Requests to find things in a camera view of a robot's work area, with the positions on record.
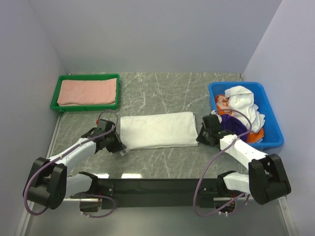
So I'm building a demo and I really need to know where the pink towel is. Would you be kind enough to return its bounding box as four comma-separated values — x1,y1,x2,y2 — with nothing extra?
57,78,117,106

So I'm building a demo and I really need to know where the large white waffle towel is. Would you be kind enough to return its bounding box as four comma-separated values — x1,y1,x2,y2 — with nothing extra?
120,112,198,155

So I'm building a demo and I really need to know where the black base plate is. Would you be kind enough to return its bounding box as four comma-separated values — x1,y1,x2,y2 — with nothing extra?
66,178,242,212

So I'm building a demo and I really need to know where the aluminium frame rail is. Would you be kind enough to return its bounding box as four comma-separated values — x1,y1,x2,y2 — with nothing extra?
15,198,298,236

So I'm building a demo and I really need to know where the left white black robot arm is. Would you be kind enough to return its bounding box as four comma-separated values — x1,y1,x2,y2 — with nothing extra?
23,118,126,213

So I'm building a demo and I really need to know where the blue plastic bin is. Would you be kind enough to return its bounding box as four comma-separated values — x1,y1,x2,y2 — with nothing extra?
208,82,284,150

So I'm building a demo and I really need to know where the purple towel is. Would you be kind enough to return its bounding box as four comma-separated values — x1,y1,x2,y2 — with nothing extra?
220,114,248,135

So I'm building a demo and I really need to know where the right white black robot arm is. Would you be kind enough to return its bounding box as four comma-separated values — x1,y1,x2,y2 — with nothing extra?
196,114,291,205

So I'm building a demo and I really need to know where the green plastic tray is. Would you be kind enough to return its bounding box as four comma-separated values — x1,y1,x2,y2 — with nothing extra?
50,74,120,112

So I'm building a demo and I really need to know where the white crumpled towel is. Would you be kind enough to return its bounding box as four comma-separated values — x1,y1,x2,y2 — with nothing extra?
225,86,265,133

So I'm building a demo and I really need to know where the orange towel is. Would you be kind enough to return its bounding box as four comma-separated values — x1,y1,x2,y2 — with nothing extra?
215,94,232,115

